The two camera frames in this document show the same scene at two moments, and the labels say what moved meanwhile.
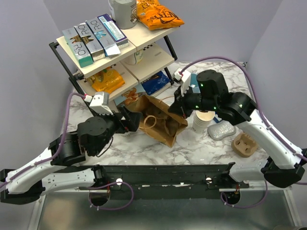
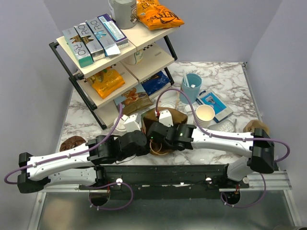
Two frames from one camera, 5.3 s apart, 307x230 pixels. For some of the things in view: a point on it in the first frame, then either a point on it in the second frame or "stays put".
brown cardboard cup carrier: [244, 145] -> [250, 127]
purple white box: [115, 30] stays put
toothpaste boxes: [109, 46] stays put
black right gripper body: [194, 101] -> [169, 144]
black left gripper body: [113, 124] -> [143, 151]
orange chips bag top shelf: [154, 16] stays put
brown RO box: [96, 50] stays put
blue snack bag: [156, 82] stays put
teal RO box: [81, 51] stays put
